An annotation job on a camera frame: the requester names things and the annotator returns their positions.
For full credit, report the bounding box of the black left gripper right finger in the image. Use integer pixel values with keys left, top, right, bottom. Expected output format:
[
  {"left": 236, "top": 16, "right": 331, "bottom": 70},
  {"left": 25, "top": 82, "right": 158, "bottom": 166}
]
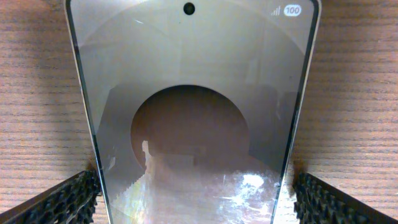
[{"left": 293, "top": 172, "right": 397, "bottom": 224}]

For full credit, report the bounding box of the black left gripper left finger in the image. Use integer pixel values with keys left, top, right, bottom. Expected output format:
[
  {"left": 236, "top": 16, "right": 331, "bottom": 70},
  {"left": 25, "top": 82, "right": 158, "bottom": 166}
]
[{"left": 1, "top": 170, "right": 101, "bottom": 224}]

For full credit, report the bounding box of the bronze Galaxy smartphone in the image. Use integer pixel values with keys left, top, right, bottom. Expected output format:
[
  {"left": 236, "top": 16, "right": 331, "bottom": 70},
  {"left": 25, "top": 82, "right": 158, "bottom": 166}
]
[{"left": 64, "top": 0, "right": 322, "bottom": 223}]

